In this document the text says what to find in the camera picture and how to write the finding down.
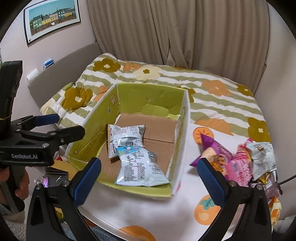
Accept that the silver grey snack bag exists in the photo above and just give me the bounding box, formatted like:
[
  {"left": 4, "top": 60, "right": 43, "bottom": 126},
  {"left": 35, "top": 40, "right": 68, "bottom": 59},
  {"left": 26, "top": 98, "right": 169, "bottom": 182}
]
[{"left": 246, "top": 142, "right": 276, "bottom": 180}]

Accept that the dark purple snack bag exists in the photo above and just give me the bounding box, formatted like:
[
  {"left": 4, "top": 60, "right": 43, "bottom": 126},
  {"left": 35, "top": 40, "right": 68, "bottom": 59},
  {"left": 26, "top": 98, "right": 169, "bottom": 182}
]
[{"left": 263, "top": 173, "right": 283, "bottom": 199}]

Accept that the framed houses picture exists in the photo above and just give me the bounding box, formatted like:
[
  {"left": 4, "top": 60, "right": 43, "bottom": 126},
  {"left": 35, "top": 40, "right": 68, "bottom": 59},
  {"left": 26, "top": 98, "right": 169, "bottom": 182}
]
[{"left": 23, "top": 0, "right": 81, "bottom": 45}]

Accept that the purple potato chips bag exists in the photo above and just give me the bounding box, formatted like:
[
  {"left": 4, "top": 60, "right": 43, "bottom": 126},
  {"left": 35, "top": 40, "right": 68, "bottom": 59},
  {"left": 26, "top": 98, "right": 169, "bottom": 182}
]
[{"left": 190, "top": 134, "right": 233, "bottom": 173}]

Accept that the white wall switch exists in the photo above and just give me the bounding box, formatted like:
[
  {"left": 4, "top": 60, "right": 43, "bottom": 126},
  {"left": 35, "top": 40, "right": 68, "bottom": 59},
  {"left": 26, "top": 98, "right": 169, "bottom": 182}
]
[{"left": 27, "top": 68, "right": 39, "bottom": 82}]

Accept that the floral striped quilt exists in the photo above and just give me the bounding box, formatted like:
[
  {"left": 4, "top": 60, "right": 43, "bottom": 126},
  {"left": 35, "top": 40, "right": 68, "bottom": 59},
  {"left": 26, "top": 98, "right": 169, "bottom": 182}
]
[{"left": 41, "top": 53, "right": 271, "bottom": 142}]

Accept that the pink striped snack bag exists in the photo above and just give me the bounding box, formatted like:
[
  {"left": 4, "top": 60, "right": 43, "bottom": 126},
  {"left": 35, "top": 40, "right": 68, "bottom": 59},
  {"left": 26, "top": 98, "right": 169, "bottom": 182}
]
[{"left": 225, "top": 138, "right": 252, "bottom": 187}]

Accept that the white persimmon print cloth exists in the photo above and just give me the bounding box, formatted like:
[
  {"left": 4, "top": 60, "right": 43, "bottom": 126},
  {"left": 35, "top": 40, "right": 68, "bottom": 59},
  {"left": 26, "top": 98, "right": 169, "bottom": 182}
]
[{"left": 79, "top": 123, "right": 247, "bottom": 240}]

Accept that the orange snack bag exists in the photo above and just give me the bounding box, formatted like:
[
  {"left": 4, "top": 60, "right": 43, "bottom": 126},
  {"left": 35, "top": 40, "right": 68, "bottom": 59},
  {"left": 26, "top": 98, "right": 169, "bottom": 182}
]
[{"left": 268, "top": 196, "right": 282, "bottom": 229}]

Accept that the green cardboard box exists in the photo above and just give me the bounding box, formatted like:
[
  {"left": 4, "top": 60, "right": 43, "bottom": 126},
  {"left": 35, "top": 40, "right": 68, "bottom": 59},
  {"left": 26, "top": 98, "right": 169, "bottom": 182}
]
[{"left": 66, "top": 83, "right": 190, "bottom": 198}]

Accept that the white blue chip bag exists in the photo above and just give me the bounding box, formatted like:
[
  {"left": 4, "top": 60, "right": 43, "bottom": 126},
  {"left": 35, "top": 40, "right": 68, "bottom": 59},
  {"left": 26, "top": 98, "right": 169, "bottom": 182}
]
[{"left": 115, "top": 146, "right": 170, "bottom": 187}]

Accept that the grey headboard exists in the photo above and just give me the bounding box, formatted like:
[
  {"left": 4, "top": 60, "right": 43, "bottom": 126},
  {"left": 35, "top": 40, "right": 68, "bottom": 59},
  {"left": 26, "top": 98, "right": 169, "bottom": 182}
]
[{"left": 28, "top": 42, "right": 102, "bottom": 108}]

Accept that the yellow chocolate snack bag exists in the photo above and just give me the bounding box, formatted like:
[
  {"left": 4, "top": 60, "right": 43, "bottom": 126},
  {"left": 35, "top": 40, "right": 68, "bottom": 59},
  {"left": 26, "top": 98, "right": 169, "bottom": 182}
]
[{"left": 257, "top": 172, "right": 276, "bottom": 186}]

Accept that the blue white box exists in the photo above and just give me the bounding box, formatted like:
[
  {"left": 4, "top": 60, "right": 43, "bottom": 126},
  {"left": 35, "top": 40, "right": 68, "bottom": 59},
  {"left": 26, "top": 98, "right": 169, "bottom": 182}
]
[{"left": 43, "top": 59, "right": 54, "bottom": 70}]

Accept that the black cable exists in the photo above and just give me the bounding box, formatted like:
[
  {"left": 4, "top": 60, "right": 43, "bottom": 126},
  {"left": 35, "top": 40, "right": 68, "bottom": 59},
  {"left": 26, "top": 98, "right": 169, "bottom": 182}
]
[{"left": 277, "top": 174, "right": 296, "bottom": 185}]

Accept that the white snack bag upper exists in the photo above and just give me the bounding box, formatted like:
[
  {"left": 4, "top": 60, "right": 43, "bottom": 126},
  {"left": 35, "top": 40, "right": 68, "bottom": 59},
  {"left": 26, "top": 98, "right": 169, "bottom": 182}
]
[{"left": 107, "top": 124, "right": 145, "bottom": 159}]

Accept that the beige curtain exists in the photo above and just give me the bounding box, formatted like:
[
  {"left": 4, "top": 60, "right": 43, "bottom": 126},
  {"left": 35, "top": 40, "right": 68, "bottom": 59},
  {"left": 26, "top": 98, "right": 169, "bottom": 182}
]
[{"left": 87, "top": 1, "right": 269, "bottom": 91}]

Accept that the person's left hand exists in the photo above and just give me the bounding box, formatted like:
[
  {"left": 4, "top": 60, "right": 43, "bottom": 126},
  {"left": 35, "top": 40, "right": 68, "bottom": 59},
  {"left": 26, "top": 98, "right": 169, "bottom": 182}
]
[{"left": 1, "top": 166, "right": 30, "bottom": 213}]

